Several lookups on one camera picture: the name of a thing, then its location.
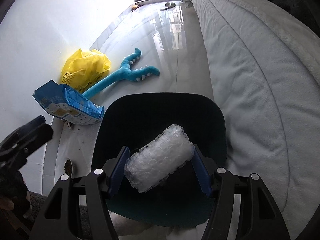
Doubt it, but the grey slipper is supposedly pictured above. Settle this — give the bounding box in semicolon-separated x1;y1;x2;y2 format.
160;2;176;11

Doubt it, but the dark teal trash bin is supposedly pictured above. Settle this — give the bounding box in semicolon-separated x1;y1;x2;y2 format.
92;93;227;228

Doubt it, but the yellow plastic bag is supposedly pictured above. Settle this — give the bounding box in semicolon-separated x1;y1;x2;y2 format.
61;49;111;93

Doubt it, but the blue white food bag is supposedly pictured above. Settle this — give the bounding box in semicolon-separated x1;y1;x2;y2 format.
33;80;104;125

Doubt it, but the bed with grey sheet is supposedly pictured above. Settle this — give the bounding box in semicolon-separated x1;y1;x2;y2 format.
182;0;319;238

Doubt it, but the person's left hand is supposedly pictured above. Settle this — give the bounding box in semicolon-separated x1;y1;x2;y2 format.
0;194;32;218

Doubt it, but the blue plush toy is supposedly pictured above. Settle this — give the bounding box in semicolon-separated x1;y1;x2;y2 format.
82;48;160;99

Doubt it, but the bubble wrap roll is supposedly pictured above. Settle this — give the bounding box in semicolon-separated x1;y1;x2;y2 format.
124;124;195;193

